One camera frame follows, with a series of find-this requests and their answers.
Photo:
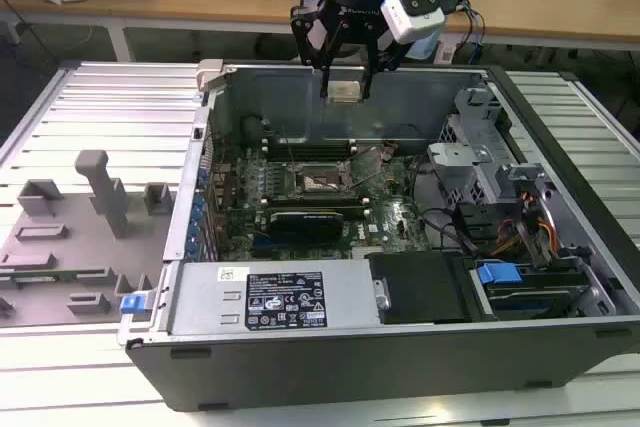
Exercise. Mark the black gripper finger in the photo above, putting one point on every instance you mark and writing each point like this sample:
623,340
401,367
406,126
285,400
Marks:
310,42
372,59

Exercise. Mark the silver square CPU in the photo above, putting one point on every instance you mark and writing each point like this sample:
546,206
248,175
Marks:
345,92

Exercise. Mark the thin metal locking lever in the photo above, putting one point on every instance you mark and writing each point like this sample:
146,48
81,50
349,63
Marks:
289,149
364,154

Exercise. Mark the RAM slot with white clips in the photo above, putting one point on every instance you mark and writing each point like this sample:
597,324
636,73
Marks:
310,141
259,219
310,151
300,201

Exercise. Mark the CPU socket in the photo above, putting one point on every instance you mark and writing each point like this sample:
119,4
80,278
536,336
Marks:
320,183

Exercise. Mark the blue expansion slot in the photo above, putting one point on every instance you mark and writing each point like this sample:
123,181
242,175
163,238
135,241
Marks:
265,246

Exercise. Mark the black round case speaker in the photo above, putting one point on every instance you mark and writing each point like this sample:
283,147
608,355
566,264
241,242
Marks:
252,131

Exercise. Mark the grey metal drive cage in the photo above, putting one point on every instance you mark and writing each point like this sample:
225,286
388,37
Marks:
465,167

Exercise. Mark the green motherboard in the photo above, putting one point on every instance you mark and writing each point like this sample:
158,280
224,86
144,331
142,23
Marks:
385,227

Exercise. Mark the blue card clip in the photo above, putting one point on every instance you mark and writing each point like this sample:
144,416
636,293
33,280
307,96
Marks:
203,177
199,204
194,232
191,248
196,218

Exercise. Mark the black graphics card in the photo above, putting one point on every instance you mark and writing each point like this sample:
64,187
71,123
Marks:
305,229

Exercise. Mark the grey metal disk bay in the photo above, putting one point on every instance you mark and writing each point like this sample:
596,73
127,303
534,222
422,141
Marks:
515,177

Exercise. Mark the silver chipset heatsink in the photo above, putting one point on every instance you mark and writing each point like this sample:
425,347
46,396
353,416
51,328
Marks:
365,253

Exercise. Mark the black plastic shroud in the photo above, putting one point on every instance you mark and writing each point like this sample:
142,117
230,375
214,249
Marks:
420,287

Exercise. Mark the grey power supply unit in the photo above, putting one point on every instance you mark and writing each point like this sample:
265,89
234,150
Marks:
210,297

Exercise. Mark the hard disk in blue carrier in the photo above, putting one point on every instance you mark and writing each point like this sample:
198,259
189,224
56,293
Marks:
530,292

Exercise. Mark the grey parts rack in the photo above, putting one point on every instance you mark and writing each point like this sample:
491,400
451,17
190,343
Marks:
75,247

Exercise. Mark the black grey PC case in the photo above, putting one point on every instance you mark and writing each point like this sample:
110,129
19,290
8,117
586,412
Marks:
350,372

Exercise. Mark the blue plastic latch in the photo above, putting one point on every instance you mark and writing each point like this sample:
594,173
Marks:
132,304

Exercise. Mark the green RAM stick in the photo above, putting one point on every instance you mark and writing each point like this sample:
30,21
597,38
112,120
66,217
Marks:
45,277

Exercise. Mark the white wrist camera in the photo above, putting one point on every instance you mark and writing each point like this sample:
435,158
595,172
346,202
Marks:
415,17

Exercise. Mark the silver metal bracket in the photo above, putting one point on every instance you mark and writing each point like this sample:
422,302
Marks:
381,294

